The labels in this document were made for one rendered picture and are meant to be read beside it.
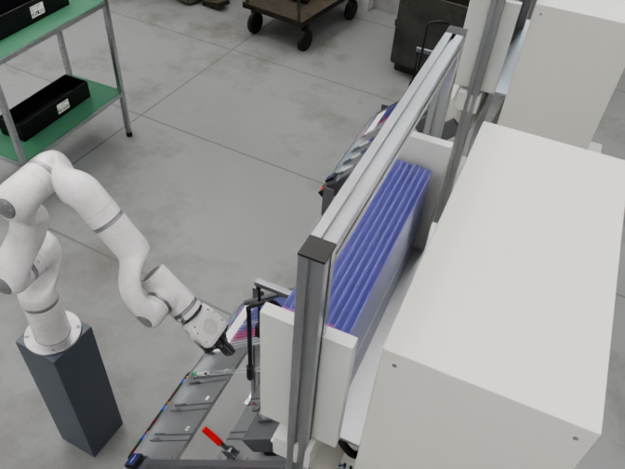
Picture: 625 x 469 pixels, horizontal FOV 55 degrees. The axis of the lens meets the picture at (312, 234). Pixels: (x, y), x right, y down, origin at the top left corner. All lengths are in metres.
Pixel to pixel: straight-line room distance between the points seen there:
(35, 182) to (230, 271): 1.82
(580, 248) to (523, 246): 0.11
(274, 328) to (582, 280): 0.53
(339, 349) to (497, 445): 0.29
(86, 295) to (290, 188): 1.40
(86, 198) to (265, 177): 2.46
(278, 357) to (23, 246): 1.04
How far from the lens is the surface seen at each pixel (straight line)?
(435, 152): 1.36
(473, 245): 1.11
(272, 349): 1.02
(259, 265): 3.36
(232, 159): 4.09
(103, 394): 2.60
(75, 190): 1.58
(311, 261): 0.79
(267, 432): 1.45
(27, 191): 1.66
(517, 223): 1.18
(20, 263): 1.93
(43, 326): 2.19
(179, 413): 1.98
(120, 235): 1.61
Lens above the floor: 2.46
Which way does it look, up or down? 44 degrees down
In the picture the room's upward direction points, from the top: 5 degrees clockwise
